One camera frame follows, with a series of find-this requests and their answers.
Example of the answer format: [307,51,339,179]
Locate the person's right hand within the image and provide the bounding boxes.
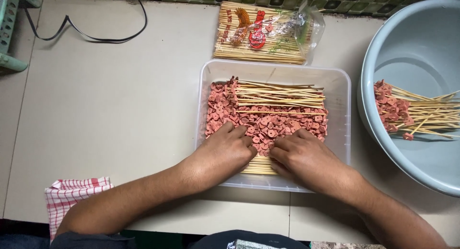
[270,128,351,192]

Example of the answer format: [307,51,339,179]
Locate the person's left hand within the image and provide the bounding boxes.
[194,122,258,178]

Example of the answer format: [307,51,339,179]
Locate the heap of pink sausage pieces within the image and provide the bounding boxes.
[205,77,329,157]

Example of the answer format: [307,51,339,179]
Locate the bamboo skewers under hands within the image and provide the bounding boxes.
[240,155,279,175]

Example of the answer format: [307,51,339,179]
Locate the clear plastic container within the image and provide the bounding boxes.
[196,59,351,193]

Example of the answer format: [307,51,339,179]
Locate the bundle of bamboo skewers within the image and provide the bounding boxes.
[226,79,327,116]

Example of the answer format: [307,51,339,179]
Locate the bag of bamboo skewers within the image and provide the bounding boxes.
[213,0,326,66]

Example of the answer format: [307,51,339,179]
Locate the person's dark shirt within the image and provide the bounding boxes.
[50,230,310,249]

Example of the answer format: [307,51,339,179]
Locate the red checked cloth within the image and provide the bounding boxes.
[45,176,114,240]

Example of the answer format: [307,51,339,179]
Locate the pile of skewered sausage sticks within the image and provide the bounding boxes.
[373,79,460,141]

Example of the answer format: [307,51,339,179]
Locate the grey plastic basin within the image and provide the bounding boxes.
[357,0,460,197]

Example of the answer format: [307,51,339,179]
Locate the green plastic rack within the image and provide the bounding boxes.
[0,0,42,73]

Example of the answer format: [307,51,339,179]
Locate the black cable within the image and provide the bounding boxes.
[24,0,148,43]

